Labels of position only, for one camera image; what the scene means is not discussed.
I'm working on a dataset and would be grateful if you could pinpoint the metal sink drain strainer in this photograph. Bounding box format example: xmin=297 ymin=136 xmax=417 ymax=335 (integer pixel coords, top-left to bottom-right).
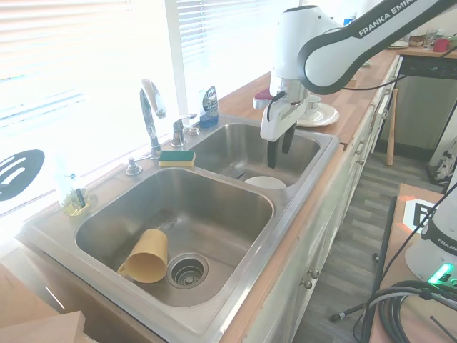
xmin=166 ymin=252 xmax=210 ymax=289

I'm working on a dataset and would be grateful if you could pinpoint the stainless steel double sink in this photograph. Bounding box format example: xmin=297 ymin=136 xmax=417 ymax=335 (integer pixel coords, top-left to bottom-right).
xmin=21 ymin=114 xmax=340 ymax=335

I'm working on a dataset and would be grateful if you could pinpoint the chrome sink deck cap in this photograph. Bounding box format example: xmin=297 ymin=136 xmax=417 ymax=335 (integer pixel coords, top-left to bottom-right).
xmin=124 ymin=156 xmax=144 ymax=177

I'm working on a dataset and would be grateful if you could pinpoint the white dinner plate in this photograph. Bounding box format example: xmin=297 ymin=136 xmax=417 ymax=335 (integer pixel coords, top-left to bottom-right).
xmin=296 ymin=103 xmax=340 ymax=128

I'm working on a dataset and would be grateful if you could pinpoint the black and white marker tag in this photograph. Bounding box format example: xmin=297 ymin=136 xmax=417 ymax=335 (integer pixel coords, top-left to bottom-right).
xmin=403 ymin=198 xmax=442 ymax=233

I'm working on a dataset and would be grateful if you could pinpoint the clear bottle with yellow base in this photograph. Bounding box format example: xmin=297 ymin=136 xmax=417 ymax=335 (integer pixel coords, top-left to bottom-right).
xmin=53 ymin=151 xmax=90 ymax=217

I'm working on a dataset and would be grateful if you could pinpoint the black slotted spatula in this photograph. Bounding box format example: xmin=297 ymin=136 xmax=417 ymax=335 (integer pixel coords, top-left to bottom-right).
xmin=0 ymin=149 xmax=46 ymax=202

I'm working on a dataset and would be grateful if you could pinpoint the stainless steel dishwasher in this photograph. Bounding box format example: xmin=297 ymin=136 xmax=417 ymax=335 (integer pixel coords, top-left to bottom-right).
xmin=378 ymin=55 xmax=457 ymax=151

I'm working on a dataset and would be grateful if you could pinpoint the white window blind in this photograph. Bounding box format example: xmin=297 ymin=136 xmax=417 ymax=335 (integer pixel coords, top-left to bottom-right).
xmin=177 ymin=0 xmax=283 ymax=72

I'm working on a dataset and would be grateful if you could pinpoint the light wooden block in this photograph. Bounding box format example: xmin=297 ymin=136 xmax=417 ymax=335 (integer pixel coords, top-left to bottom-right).
xmin=0 ymin=310 xmax=86 ymax=343

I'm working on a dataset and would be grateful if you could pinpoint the white bowl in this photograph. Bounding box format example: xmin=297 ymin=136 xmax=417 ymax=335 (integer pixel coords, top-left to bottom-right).
xmin=243 ymin=176 xmax=287 ymax=190

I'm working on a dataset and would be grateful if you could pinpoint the black stand pole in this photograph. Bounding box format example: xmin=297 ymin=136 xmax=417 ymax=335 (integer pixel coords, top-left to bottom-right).
xmin=360 ymin=195 xmax=398 ymax=343

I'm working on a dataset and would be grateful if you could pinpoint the grey coiled cable bundle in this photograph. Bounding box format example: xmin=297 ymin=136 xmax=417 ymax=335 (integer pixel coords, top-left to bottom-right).
xmin=351 ymin=280 xmax=457 ymax=343

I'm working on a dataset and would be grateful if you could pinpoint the blue dish soap bottle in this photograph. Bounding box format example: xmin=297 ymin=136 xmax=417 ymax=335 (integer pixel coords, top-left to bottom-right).
xmin=198 ymin=84 xmax=219 ymax=129

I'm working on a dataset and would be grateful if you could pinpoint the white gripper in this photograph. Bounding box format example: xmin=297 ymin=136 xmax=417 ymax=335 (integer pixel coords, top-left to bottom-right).
xmin=259 ymin=91 xmax=310 ymax=170

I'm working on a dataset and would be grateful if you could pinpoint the yellow plastic cup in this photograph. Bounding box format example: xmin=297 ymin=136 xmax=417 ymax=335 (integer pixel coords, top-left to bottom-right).
xmin=116 ymin=228 xmax=169 ymax=284

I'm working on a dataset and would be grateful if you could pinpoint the green and yellow sponge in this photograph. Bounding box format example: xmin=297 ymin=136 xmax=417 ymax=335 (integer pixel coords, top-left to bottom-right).
xmin=159 ymin=150 xmax=196 ymax=168

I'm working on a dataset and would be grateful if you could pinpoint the clear drinking glass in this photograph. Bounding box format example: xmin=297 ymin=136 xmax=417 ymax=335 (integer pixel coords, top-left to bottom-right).
xmin=423 ymin=27 xmax=440 ymax=51

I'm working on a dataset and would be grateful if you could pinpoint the chrome sink faucet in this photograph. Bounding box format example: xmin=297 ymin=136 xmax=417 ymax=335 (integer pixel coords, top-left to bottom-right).
xmin=139 ymin=78 xmax=168 ymax=160

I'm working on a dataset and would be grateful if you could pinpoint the chrome faucet lever handle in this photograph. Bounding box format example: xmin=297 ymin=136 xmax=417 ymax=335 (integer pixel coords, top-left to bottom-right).
xmin=170 ymin=113 xmax=198 ymax=148

